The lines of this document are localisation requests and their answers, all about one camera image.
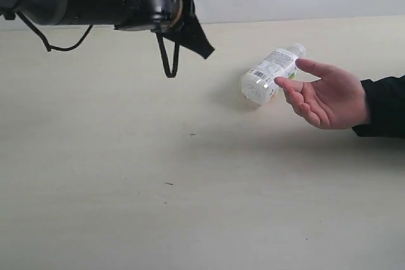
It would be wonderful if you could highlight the white-label clear tea bottle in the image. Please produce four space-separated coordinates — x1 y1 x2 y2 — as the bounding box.
241 44 306 106

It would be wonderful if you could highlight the black sleeved forearm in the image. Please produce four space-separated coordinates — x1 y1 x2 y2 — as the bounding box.
352 76 404 139

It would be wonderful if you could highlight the person's open hand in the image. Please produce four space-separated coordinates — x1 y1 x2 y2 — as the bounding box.
275 58 370 130

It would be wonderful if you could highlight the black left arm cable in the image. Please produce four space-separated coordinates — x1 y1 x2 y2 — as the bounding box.
14 9 181 79

